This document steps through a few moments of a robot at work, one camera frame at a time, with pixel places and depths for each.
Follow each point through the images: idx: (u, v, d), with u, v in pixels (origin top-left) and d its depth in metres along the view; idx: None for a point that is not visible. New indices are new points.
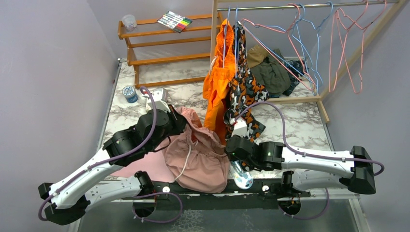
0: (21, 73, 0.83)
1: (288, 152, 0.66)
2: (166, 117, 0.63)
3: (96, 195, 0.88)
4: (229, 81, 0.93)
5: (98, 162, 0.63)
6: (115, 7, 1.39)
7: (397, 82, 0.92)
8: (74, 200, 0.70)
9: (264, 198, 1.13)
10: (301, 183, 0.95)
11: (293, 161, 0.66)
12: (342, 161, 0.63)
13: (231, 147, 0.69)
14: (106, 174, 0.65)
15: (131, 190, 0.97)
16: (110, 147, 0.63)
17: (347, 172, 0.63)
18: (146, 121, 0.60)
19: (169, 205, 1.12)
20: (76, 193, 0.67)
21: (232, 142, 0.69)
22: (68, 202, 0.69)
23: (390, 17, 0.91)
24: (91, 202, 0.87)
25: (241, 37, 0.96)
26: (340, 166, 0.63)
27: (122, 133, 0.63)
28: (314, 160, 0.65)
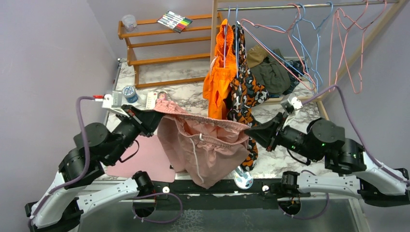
0: (21, 73, 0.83)
1: (368, 161, 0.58)
2: (104, 133, 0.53)
3: (90, 203, 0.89)
4: (230, 80, 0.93)
5: (55, 186, 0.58)
6: (115, 7, 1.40)
7: (397, 82, 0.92)
8: (56, 217, 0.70)
9: (264, 198, 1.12)
10: (309, 187, 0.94)
11: (372, 170, 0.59)
12: (401, 181, 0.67)
13: (327, 137, 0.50)
14: (69, 194, 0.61)
15: (128, 194, 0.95)
16: (65, 169, 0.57)
17: (401, 192, 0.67)
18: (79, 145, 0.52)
19: (169, 206, 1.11)
20: (51, 213, 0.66)
21: (328, 132, 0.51)
22: (49, 221, 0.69)
23: (390, 17, 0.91)
24: (84, 211, 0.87)
25: (241, 37, 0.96)
26: (400, 186, 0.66)
27: (72, 152, 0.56)
28: (386, 174, 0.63)
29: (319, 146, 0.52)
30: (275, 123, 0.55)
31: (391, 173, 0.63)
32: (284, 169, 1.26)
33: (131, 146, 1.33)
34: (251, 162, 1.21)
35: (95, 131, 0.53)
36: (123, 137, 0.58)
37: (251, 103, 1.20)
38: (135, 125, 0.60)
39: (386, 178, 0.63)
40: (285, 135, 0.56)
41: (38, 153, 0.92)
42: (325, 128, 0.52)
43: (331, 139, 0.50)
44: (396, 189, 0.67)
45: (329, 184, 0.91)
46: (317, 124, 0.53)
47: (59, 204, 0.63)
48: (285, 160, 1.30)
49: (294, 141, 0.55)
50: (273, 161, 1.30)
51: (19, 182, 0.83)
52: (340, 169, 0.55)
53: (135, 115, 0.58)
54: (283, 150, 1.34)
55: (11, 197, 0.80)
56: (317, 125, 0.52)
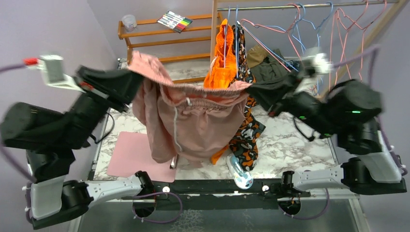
0: (21, 73, 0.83)
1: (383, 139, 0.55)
2: (24, 117, 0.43)
3: (99, 192, 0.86)
4: (231, 80, 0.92)
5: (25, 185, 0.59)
6: (115, 7, 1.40)
7: (397, 82, 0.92)
8: (58, 206, 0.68)
9: (264, 198, 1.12)
10: (302, 183, 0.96)
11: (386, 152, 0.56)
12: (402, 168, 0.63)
13: (364, 102, 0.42)
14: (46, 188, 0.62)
15: (131, 190, 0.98)
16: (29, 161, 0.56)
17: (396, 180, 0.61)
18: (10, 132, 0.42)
19: (169, 205, 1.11)
20: (46, 205, 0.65)
21: (361, 95, 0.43)
22: (50, 210, 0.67)
23: (389, 17, 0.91)
24: (95, 199, 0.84)
25: (241, 37, 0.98)
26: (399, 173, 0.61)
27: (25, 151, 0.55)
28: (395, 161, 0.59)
29: (348, 114, 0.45)
30: (286, 86, 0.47)
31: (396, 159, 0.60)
32: (284, 170, 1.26)
33: (128, 148, 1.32)
34: (252, 162, 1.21)
35: (18, 114, 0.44)
36: (76, 116, 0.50)
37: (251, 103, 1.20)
38: (93, 98, 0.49)
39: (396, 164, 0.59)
40: (298, 100, 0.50)
41: None
42: (360, 92, 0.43)
43: (369, 106, 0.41)
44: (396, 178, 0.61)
45: (318, 177, 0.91)
46: (352, 86, 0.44)
47: (46, 195, 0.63)
48: (285, 160, 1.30)
49: (309, 108, 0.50)
50: (273, 161, 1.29)
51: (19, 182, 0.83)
52: (359, 147, 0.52)
53: (94, 88, 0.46)
54: (283, 150, 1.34)
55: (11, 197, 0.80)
56: (351, 87, 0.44)
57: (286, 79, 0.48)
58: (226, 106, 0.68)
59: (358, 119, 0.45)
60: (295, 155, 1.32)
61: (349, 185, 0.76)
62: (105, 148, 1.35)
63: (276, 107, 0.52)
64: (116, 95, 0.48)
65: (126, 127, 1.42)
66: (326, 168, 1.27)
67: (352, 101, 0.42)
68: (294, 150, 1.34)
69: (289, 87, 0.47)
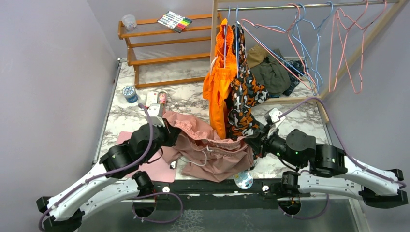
0: (20, 73, 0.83)
1: (350, 164, 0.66)
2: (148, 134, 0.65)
3: (91, 205, 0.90)
4: (231, 81, 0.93)
5: (95, 175, 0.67)
6: (114, 7, 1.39)
7: (397, 82, 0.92)
8: (73, 212, 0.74)
9: (264, 198, 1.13)
10: (309, 187, 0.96)
11: (354, 172, 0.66)
12: (391, 181, 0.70)
13: (299, 145, 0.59)
14: (99, 188, 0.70)
15: (128, 194, 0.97)
16: (107, 161, 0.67)
17: (391, 193, 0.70)
18: (138, 137, 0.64)
19: (169, 205, 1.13)
20: (73, 206, 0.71)
21: (300, 139, 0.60)
22: (66, 214, 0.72)
23: (390, 17, 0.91)
24: (86, 212, 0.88)
25: (241, 37, 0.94)
26: (389, 186, 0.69)
27: (117, 148, 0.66)
28: (374, 176, 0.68)
29: (296, 154, 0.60)
30: (260, 134, 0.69)
31: (380, 175, 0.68)
32: (284, 170, 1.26)
33: None
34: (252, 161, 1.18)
35: (142, 133, 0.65)
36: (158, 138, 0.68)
37: (251, 103, 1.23)
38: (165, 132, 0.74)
39: (374, 179, 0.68)
40: (272, 142, 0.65)
41: (39, 154, 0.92)
42: (297, 138, 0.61)
43: (302, 148, 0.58)
44: (388, 190, 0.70)
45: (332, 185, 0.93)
46: (291, 135, 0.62)
47: (86, 195, 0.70)
48: None
49: (280, 148, 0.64)
50: (273, 161, 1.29)
51: (22, 182, 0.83)
52: (321, 173, 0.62)
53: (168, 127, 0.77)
54: None
55: (14, 197, 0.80)
56: (292, 136, 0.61)
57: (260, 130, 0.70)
58: (234, 152, 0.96)
59: (305, 156, 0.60)
60: None
61: (364, 198, 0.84)
62: (105, 147, 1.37)
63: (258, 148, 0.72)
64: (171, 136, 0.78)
65: (127, 127, 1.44)
66: None
67: (290, 145, 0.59)
68: None
69: (264, 133, 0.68)
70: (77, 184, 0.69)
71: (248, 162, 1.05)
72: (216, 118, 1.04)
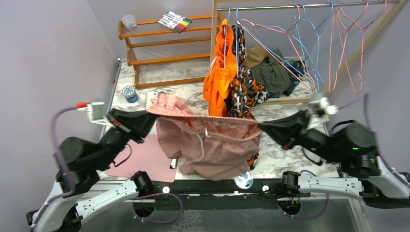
0: (20, 74, 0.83)
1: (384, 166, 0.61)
2: (78, 148, 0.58)
3: (89, 209, 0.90)
4: (231, 80, 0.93)
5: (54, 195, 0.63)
6: (115, 7, 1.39)
7: (397, 83, 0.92)
8: (55, 225, 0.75)
9: (264, 198, 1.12)
10: (310, 187, 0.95)
11: (386, 175, 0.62)
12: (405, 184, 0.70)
13: (362, 141, 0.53)
14: (66, 201, 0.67)
15: (127, 196, 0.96)
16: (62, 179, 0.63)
17: (404, 195, 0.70)
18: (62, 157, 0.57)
19: (169, 206, 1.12)
20: (51, 222, 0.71)
21: (361, 134, 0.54)
22: (49, 230, 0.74)
23: (390, 17, 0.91)
24: (84, 217, 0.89)
25: (241, 37, 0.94)
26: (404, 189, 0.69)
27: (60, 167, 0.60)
28: (395, 179, 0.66)
29: (351, 149, 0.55)
30: (299, 123, 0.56)
31: (399, 178, 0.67)
32: (284, 170, 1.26)
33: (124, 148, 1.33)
34: (253, 162, 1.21)
35: (72, 146, 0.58)
36: (108, 145, 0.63)
37: (251, 103, 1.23)
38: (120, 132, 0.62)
39: (396, 182, 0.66)
40: (310, 135, 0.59)
41: (40, 153, 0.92)
42: (359, 131, 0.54)
43: (367, 144, 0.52)
44: (402, 193, 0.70)
45: (331, 186, 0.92)
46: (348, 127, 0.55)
47: (57, 212, 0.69)
48: (285, 160, 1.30)
49: (317, 141, 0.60)
50: (273, 161, 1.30)
51: (21, 183, 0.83)
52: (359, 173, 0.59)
53: (121, 124, 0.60)
54: (283, 150, 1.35)
55: (14, 197, 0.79)
56: (352, 128, 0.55)
57: (298, 118, 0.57)
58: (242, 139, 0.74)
59: (355, 153, 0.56)
60: (295, 155, 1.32)
61: (363, 198, 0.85)
62: None
63: (288, 140, 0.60)
64: (137, 130, 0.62)
65: None
66: (326, 168, 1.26)
67: (351, 140, 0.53)
68: (294, 150, 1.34)
69: (302, 125, 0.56)
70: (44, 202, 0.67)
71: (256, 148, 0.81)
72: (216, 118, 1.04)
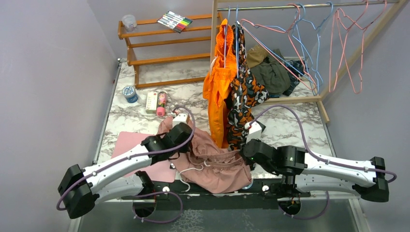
0: (20, 74, 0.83)
1: (310, 159, 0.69)
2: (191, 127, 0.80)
3: (105, 190, 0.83)
4: (231, 81, 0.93)
5: (138, 153, 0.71)
6: (115, 7, 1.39)
7: (398, 83, 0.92)
8: (99, 188, 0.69)
9: (264, 198, 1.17)
10: (306, 185, 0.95)
11: (316, 166, 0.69)
12: (364, 171, 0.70)
13: (250, 152, 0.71)
14: (137, 166, 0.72)
15: (134, 188, 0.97)
16: (146, 145, 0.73)
17: (369, 182, 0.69)
18: (180, 128, 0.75)
19: (168, 205, 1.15)
20: (109, 180, 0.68)
21: (251, 147, 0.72)
22: (97, 188, 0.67)
23: (390, 17, 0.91)
24: (100, 196, 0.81)
25: (241, 37, 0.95)
26: (362, 176, 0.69)
27: (155, 136, 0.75)
28: (339, 167, 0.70)
29: (257, 158, 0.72)
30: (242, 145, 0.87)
31: (344, 165, 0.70)
32: None
33: (123, 148, 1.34)
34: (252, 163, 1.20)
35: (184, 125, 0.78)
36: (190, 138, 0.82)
37: (251, 103, 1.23)
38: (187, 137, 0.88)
39: (341, 170, 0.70)
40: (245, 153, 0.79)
41: (39, 154, 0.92)
42: (250, 146, 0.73)
43: (252, 153, 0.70)
44: (362, 180, 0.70)
45: (327, 182, 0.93)
46: (245, 144, 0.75)
47: (119, 174, 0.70)
48: None
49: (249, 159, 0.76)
50: None
51: (21, 183, 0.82)
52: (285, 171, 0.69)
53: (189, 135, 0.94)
54: None
55: (14, 198, 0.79)
56: (253, 142, 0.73)
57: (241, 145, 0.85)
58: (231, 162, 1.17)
59: (267, 160, 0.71)
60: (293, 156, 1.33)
61: (359, 191, 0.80)
62: (105, 148, 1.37)
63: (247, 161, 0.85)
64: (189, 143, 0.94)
65: (127, 127, 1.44)
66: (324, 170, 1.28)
67: (243, 153, 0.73)
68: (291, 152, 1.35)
69: None
70: (120, 158, 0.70)
71: (246, 179, 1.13)
72: (216, 117, 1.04)
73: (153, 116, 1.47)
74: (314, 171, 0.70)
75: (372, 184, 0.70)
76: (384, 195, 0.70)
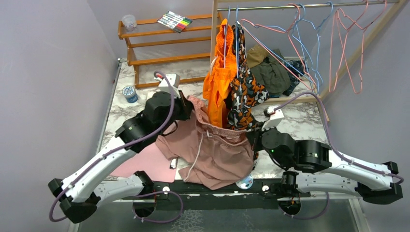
0: (21, 74, 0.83)
1: (335, 158, 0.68)
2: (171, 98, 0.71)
3: (105, 192, 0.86)
4: (231, 80, 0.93)
5: (113, 148, 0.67)
6: (115, 7, 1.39)
7: (398, 84, 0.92)
8: (88, 193, 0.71)
9: (264, 198, 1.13)
10: (307, 186, 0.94)
11: (340, 166, 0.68)
12: (383, 174, 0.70)
13: (272, 143, 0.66)
14: (121, 160, 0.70)
15: (134, 188, 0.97)
16: (123, 134, 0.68)
17: (385, 186, 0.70)
18: (153, 105, 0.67)
19: (169, 205, 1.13)
20: (90, 184, 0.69)
21: (273, 138, 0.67)
22: (83, 195, 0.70)
23: (390, 17, 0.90)
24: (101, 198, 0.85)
25: (241, 37, 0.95)
26: (380, 180, 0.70)
27: (132, 121, 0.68)
28: (361, 168, 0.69)
29: (277, 151, 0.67)
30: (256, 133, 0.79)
31: (367, 167, 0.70)
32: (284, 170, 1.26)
33: None
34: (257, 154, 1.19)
35: (161, 98, 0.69)
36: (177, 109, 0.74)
37: (251, 103, 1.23)
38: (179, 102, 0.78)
39: (362, 171, 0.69)
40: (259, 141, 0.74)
41: (39, 154, 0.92)
42: (272, 137, 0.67)
43: (275, 145, 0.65)
44: (380, 183, 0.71)
45: (329, 183, 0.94)
46: (266, 134, 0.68)
47: (102, 173, 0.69)
48: None
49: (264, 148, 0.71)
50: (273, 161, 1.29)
51: (21, 183, 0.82)
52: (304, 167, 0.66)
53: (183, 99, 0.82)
54: None
55: (14, 198, 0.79)
56: (275, 134, 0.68)
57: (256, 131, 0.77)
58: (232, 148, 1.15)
59: (286, 153, 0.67)
60: None
61: (361, 194, 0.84)
62: None
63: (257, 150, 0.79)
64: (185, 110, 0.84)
65: None
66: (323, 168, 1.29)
67: (263, 144, 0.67)
68: None
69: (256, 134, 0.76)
70: (95, 159, 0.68)
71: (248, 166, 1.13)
72: (216, 117, 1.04)
73: None
74: (337, 170, 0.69)
75: (388, 189, 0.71)
76: (386, 195, 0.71)
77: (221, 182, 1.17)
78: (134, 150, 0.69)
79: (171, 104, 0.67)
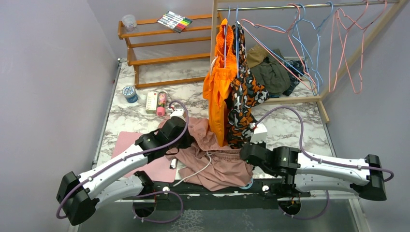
0: (20, 74, 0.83)
1: (303, 159, 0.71)
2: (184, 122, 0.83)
3: (104, 193, 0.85)
4: (231, 81, 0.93)
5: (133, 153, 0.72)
6: (115, 7, 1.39)
7: (397, 83, 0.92)
8: (97, 193, 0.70)
9: (264, 198, 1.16)
10: (305, 184, 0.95)
11: (309, 166, 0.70)
12: (358, 168, 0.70)
13: (244, 153, 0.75)
14: (135, 166, 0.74)
15: (134, 188, 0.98)
16: (141, 143, 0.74)
17: (363, 180, 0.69)
18: (172, 123, 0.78)
19: (168, 205, 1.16)
20: (107, 182, 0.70)
21: (245, 149, 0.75)
22: (95, 192, 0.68)
23: (390, 17, 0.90)
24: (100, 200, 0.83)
25: (241, 37, 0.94)
26: (356, 174, 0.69)
27: (148, 135, 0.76)
28: (332, 166, 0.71)
29: (253, 160, 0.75)
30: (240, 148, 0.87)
31: (337, 164, 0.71)
32: None
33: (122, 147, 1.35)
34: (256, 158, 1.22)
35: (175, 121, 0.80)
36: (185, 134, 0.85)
37: (251, 103, 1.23)
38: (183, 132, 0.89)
39: (334, 169, 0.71)
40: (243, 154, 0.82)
41: (39, 154, 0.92)
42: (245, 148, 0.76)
43: (246, 155, 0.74)
44: (356, 178, 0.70)
45: (325, 181, 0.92)
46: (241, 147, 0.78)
47: (117, 176, 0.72)
48: None
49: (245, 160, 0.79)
50: None
51: (21, 183, 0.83)
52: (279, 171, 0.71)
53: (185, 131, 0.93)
54: None
55: (14, 198, 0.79)
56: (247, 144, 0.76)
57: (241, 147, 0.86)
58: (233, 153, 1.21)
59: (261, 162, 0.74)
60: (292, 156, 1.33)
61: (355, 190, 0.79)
62: (105, 148, 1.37)
63: None
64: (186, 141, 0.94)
65: (127, 127, 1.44)
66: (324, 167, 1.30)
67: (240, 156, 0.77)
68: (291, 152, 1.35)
69: None
70: (114, 160, 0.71)
71: (247, 170, 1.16)
72: (216, 117, 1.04)
73: (153, 116, 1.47)
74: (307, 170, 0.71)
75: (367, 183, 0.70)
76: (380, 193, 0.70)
77: (220, 185, 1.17)
78: (147, 159, 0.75)
79: (187, 124, 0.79)
